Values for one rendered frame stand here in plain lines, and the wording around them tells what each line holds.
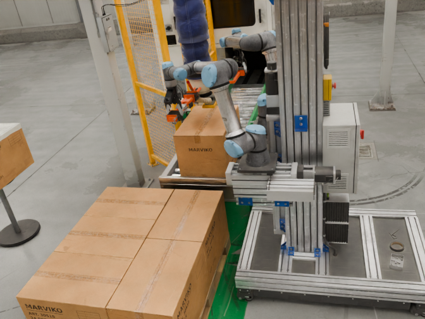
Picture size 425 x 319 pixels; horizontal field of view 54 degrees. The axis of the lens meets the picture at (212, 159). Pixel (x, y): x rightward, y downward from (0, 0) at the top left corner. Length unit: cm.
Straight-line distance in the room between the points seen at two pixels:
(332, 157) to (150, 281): 130
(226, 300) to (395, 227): 136
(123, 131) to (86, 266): 175
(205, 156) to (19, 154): 171
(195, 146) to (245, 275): 103
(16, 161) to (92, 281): 168
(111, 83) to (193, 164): 121
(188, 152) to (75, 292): 132
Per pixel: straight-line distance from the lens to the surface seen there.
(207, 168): 329
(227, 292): 316
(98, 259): 285
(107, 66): 399
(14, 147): 402
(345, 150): 257
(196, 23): 311
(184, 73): 262
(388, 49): 570
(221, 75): 228
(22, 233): 438
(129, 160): 434
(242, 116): 448
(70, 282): 276
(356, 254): 313
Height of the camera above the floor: 228
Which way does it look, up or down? 28 degrees down
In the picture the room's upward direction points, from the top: 8 degrees counter-clockwise
